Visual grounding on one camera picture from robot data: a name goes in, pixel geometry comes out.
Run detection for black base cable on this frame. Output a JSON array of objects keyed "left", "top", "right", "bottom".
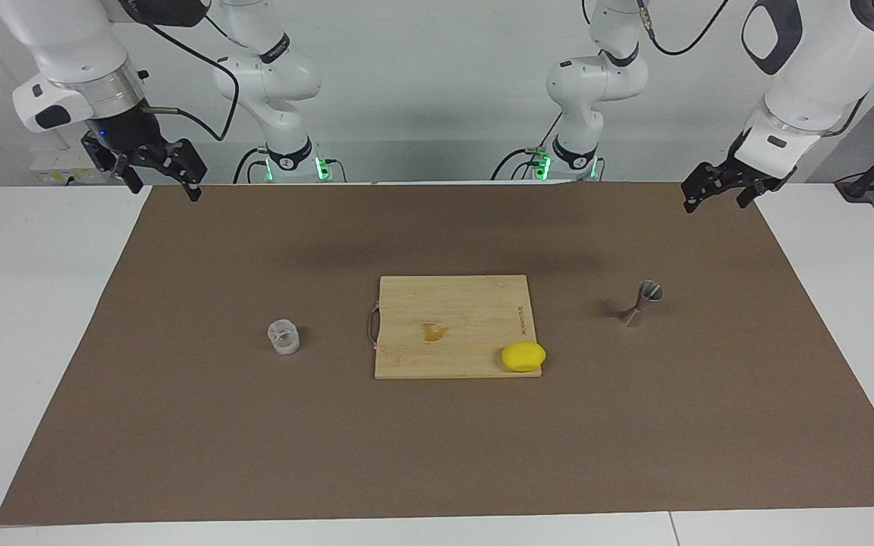
[
  {"left": 492, "top": 114, "right": 559, "bottom": 181},
  {"left": 232, "top": 148, "right": 267, "bottom": 184}
]

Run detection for steel double jigger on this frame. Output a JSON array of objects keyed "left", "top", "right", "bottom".
[{"left": 619, "top": 281, "right": 664, "bottom": 328}]

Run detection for white wall power strip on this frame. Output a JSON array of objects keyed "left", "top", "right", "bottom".
[{"left": 31, "top": 148, "right": 115, "bottom": 185}]

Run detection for black left base cable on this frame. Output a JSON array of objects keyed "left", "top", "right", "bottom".
[{"left": 492, "top": 114, "right": 559, "bottom": 181}]

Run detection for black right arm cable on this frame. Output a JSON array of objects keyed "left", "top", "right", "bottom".
[{"left": 130, "top": 15, "right": 242, "bottom": 143}]

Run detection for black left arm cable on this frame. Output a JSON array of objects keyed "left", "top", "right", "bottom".
[{"left": 634, "top": 0, "right": 866, "bottom": 139}]

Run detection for brown table mat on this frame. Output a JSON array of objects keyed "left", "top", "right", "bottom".
[{"left": 0, "top": 180, "right": 874, "bottom": 526}]

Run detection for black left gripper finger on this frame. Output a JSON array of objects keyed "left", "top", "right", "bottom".
[
  {"left": 737, "top": 180, "right": 779, "bottom": 209},
  {"left": 681, "top": 162, "right": 745, "bottom": 213}
]

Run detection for yellow lemon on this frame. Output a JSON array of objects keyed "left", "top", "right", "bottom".
[{"left": 501, "top": 342, "right": 547, "bottom": 373}]

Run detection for black right base cable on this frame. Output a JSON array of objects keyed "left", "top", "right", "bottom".
[{"left": 232, "top": 148, "right": 267, "bottom": 184}]

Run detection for wooden cutting board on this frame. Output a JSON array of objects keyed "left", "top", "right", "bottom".
[{"left": 367, "top": 275, "right": 542, "bottom": 380}]

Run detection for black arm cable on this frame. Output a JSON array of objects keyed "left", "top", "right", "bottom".
[
  {"left": 130, "top": 15, "right": 242, "bottom": 143},
  {"left": 634, "top": 0, "right": 866, "bottom": 139}
]

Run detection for small clear glass cup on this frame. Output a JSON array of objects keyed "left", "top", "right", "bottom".
[{"left": 268, "top": 320, "right": 301, "bottom": 356}]

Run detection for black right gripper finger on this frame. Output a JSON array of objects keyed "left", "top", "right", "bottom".
[
  {"left": 155, "top": 139, "right": 206, "bottom": 202},
  {"left": 82, "top": 135, "right": 146, "bottom": 194}
]

